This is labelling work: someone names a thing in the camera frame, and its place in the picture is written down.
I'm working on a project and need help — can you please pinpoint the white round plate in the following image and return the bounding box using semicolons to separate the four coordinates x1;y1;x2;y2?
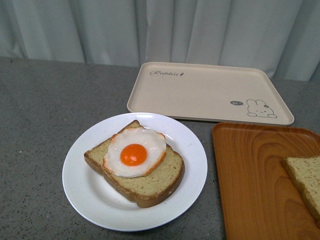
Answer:
62;113;208;231

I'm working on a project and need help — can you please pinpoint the bread slice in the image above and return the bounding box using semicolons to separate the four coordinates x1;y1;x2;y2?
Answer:
281;155;320;226
84;120;185;208

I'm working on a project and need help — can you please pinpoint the fried egg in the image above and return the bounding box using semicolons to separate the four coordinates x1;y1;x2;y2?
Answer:
103;127;166;178

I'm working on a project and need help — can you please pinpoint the beige rabbit tray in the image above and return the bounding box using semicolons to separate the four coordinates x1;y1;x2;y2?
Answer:
127;62;295;126

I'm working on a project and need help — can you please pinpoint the brown wooden tray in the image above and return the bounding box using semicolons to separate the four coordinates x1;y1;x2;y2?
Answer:
212;122;320;240

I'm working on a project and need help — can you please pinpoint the grey-white curtain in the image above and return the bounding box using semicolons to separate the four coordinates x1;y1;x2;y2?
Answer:
0;0;320;81

